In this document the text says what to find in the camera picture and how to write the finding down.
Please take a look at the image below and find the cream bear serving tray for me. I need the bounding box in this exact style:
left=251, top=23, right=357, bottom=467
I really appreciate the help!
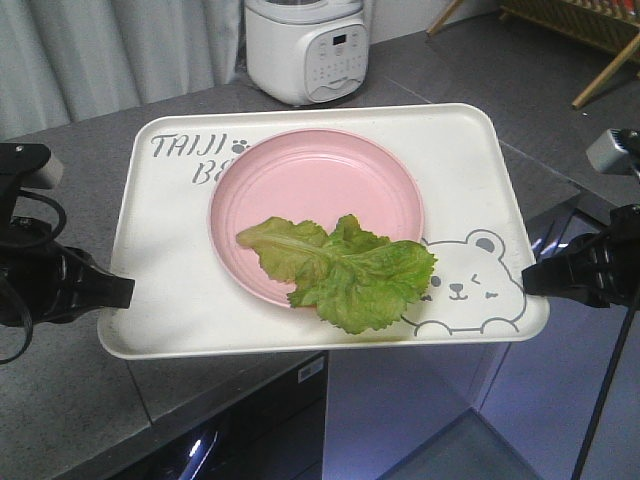
left=95, top=102, right=551, bottom=361

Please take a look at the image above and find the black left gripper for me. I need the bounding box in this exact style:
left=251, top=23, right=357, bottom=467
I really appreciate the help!
left=1, top=243, right=135, bottom=324

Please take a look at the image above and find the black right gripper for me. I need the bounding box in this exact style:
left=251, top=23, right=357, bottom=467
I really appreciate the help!
left=522, top=204, right=639, bottom=306

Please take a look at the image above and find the black right camera cable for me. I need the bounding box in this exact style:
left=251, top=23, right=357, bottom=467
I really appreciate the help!
left=569, top=164, right=640, bottom=480

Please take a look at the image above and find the black camera cable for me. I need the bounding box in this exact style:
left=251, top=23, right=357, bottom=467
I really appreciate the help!
left=0, top=187, right=69, bottom=366
left=569, top=164, right=640, bottom=480

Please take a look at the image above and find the green lettuce leaf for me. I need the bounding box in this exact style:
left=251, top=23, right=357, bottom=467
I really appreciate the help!
left=236, top=214, right=437, bottom=334

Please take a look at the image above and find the wooden dish rack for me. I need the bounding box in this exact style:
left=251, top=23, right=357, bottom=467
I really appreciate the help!
left=425, top=0, right=640, bottom=111

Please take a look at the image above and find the black built-in disinfection cabinet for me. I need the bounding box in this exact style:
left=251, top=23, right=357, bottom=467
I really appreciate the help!
left=113, top=353, right=328, bottom=479

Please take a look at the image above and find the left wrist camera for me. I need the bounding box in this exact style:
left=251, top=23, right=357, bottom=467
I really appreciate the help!
left=1, top=143, right=64, bottom=189

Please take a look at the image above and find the grey curtain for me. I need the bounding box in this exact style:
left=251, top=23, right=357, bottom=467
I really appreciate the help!
left=1, top=1, right=244, bottom=139

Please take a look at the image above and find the pink round plate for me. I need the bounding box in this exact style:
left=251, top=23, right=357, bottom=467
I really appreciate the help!
left=210, top=129, right=424, bottom=306

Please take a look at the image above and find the black left camera cable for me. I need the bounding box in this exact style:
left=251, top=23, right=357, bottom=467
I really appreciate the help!
left=0, top=187, right=69, bottom=366

